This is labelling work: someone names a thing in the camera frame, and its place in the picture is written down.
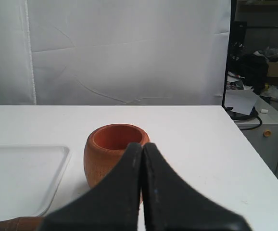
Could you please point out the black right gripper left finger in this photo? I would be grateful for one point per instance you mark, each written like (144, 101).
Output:
(112, 205)

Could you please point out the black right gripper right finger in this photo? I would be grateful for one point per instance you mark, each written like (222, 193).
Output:
(170, 204)

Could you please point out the brown wooden pestle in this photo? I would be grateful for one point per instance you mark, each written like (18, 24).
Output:
(21, 224)

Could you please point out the brown wooden mortar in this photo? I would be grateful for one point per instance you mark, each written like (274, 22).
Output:
(105, 146)

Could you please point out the white plastic tray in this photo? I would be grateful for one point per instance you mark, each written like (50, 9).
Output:
(29, 178)

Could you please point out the yellow cabinet knob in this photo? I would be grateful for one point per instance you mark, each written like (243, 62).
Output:
(267, 133)

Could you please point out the grey side cabinet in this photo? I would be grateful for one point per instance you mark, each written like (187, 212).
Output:
(267, 147)

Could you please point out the white paper sheet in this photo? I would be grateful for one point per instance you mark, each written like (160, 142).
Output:
(237, 101)

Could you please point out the black bag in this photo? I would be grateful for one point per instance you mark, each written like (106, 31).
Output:
(254, 70)

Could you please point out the white backdrop curtain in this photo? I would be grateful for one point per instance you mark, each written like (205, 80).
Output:
(113, 52)

